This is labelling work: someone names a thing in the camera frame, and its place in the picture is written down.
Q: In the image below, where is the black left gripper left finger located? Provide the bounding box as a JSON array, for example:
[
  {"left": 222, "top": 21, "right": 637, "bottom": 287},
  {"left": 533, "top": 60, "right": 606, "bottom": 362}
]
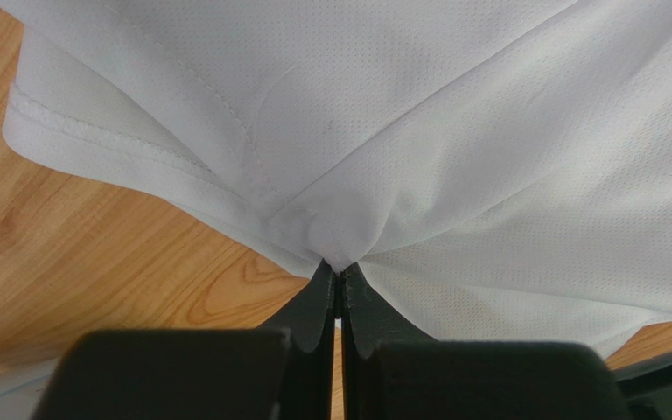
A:
[{"left": 260, "top": 261, "right": 336, "bottom": 419}]

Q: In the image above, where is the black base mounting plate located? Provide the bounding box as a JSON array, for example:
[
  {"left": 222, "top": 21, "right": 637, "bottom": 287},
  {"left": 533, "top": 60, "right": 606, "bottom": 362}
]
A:
[{"left": 613, "top": 352, "right": 672, "bottom": 420}]

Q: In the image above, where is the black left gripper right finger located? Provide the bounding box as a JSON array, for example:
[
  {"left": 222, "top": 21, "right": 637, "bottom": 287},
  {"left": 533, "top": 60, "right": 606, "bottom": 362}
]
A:
[{"left": 340, "top": 263, "right": 435, "bottom": 419}]

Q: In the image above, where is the white t shirt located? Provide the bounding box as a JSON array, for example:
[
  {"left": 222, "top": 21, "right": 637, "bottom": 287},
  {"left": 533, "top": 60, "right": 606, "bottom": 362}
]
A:
[{"left": 0, "top": 1, "right": 672, "bottom": 356}]

